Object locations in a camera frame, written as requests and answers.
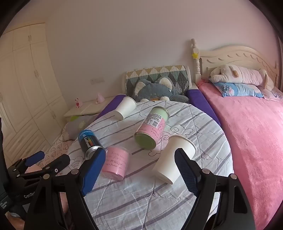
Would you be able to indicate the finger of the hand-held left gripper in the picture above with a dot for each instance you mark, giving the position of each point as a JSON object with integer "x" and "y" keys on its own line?
{"x": 35, "y": 158}
{"x": 58, "y": 161}

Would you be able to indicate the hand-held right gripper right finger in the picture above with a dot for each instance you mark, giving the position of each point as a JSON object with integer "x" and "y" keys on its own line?
{"x": 188, "y": 174}

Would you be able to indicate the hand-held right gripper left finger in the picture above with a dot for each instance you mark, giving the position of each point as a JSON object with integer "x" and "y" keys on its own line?
{"x": 94, "y": 172}

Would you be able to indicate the white paper cup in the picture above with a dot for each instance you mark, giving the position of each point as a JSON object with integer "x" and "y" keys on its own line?
{"x": 125, "y": 107}
{"x": 168, "y": 159}

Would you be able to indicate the pink plastic cup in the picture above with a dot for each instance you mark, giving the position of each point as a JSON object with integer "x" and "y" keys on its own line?
{"x": 116, "y": 162}

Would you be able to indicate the heart-print bed sheet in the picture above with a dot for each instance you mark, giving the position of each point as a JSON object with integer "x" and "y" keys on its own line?
{"x": 57, "y": 148}

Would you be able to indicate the black and blue can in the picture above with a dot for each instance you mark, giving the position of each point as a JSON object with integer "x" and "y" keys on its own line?
{"x": 89, "y": 143}

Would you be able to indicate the grey flower pillow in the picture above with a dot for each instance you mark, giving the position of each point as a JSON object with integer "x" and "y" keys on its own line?
{"x": 75, "y": 128}

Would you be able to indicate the green and pink can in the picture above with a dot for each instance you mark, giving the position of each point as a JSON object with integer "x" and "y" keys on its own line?
{"x": 152, "y": 130}

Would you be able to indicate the cream nightstand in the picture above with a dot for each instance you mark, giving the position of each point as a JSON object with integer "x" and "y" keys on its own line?
{"x": 88, "y": 108}

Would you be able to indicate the pink figurine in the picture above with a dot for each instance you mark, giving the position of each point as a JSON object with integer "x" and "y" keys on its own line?
{"x": 100, "y": 98}
{"x": 78, "y": 102}

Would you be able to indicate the cream wardrobe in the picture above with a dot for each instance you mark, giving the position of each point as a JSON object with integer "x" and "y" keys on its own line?
{"x": 28, "y": 88}

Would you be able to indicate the pink blanket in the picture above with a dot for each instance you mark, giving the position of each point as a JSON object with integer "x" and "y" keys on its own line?
{"x": 254, "y": 143}

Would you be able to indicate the purple mattress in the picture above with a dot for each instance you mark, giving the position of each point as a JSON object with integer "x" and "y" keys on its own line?
{"x": 199, "y": 97}

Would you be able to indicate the grey plush toy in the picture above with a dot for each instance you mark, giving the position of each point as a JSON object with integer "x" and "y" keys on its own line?
{"x": 159, "y": 91}

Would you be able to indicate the blue printed pillow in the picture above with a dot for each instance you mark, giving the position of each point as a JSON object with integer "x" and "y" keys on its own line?
{"x": 238, "y": 89}

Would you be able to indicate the quilted diamond-pattern headboard cover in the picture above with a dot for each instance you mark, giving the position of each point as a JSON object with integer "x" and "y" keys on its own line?
{"x": 154, "y": 73}

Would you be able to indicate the white plush dog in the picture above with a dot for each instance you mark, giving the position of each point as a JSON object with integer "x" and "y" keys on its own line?
{"x": 243, "y": 76}

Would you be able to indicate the pink printed pillow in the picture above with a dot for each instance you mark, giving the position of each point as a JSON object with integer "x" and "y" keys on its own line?
{"x": 275, "y": 94}

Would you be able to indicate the yellow star ornament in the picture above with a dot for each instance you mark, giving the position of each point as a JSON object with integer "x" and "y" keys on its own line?
{"x": 195, "y": 55}

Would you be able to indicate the cream wooden bed headboard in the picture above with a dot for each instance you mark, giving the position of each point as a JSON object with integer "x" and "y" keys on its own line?
{"x": 232, "y": 57}

